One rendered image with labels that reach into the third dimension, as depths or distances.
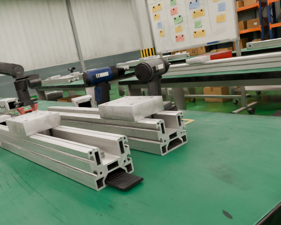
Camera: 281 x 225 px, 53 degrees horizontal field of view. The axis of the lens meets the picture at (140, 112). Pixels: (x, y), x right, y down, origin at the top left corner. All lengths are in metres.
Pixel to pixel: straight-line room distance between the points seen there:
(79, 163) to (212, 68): 1.76
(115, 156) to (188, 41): 3.53
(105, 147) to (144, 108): 0.16
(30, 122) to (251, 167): 0.58
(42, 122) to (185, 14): 3.40
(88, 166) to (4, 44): 12.15
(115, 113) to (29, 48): 12.18
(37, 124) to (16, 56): 11.86
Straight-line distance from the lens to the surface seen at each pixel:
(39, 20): 13.25
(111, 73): 1.15
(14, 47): 12.73
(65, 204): 0.58
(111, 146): 0.62
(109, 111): 0.79
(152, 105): 0.75
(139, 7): 9.27
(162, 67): 0.95
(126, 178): 0.59
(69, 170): 0.67
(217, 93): 4.77
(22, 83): 1.52
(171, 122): 0.73
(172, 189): 0.53
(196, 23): 3.96
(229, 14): 3.63
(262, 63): 2.01
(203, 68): 2.29
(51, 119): 0.87
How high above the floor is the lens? 1.03
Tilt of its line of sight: 12 degrees down
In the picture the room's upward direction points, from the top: 11 degrees counter-clockwise
